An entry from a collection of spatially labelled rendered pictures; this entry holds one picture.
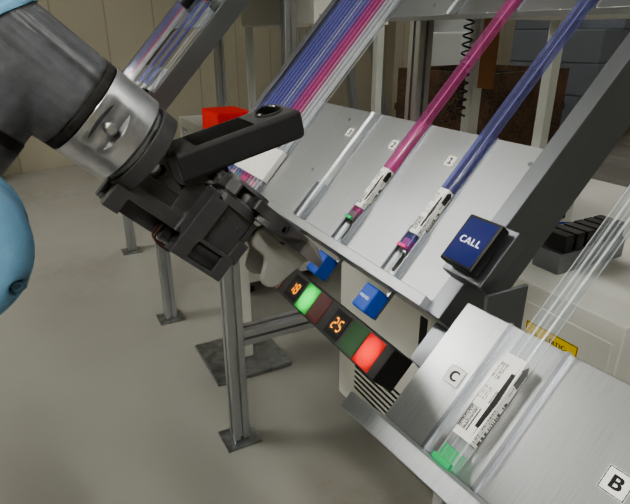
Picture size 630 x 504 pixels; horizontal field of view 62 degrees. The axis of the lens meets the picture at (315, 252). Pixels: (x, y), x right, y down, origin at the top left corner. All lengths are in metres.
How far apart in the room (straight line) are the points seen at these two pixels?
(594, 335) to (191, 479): 0.95
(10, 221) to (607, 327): 0.71
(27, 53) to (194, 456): 1.17
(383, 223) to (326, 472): 0.84
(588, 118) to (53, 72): 0.46
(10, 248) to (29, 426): 1.42
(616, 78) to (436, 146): 0.20
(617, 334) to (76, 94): 0.68
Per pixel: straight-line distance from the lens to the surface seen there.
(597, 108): 0.58
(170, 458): 1.44
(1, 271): 0.26
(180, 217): 0.44
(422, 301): 0.52
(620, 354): 0.81
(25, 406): 1.75
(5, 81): 0.39
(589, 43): 5.63
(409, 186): 0.65
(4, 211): 0.25
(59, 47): 0.40
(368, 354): 0.57
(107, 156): 0.41
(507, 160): 0.60
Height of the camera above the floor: 0.97
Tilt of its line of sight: 22 degrees down
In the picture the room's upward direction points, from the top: straight up
